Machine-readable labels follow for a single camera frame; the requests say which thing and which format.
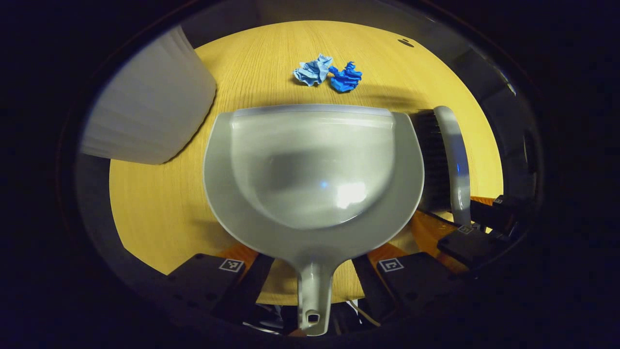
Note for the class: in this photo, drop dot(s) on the wooden desktop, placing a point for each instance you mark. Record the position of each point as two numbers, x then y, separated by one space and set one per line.
160 208

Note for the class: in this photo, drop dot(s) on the small grey broom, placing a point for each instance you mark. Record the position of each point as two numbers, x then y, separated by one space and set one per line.
455 160

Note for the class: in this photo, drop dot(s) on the light blue paper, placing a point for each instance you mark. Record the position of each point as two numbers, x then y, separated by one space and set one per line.
314 70

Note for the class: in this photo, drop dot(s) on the grey dustpan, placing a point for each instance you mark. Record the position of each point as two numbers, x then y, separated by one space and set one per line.
310 169

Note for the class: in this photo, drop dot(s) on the white garbage bin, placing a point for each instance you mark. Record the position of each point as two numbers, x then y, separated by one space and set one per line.
150 106

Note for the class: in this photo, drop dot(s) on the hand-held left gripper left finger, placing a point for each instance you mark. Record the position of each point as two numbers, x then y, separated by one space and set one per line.
252 283

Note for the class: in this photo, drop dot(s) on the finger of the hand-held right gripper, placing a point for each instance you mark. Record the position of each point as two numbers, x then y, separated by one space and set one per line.
501 213
470 245

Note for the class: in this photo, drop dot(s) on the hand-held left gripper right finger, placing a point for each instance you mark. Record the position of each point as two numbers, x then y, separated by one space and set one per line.
370 286

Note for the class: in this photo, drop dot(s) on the dark blue paper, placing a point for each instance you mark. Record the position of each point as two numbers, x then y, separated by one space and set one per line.
345 77

